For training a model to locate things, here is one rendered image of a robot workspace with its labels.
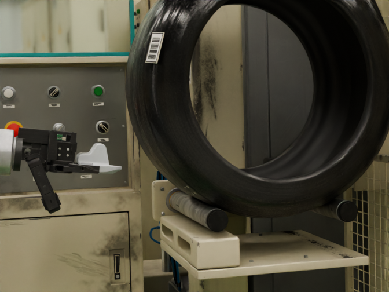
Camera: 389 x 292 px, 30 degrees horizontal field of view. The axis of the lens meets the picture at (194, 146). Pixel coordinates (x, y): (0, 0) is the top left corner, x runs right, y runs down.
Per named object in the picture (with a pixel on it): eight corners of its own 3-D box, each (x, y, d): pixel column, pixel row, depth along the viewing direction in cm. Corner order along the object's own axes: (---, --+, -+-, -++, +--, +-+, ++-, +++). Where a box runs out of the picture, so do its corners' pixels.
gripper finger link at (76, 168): (100, 166, 142) (55, 163, 140) (99, 174, 142) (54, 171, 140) (97, 164, 147) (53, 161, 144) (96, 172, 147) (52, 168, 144)
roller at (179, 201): (168, 210, 176) (168, 191, 175) (186, 208, 177) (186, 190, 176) (206, 233, 142) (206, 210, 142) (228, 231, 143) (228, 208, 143)
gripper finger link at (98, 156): (125, 145, 145) (79, 141, 142) (123, 175, 145) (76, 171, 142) (123, 145, 148) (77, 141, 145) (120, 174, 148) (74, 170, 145)
